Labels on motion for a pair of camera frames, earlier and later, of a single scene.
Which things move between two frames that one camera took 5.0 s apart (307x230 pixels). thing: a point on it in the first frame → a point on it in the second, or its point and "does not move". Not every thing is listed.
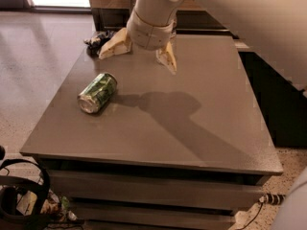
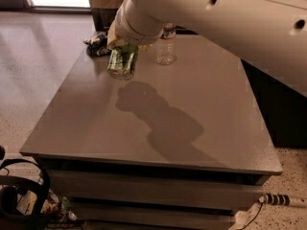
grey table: [129, 145] does not move
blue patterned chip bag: [96, 42] does not move
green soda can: [97, 92] → [123, 61]
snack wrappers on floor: [53, 205] does not move
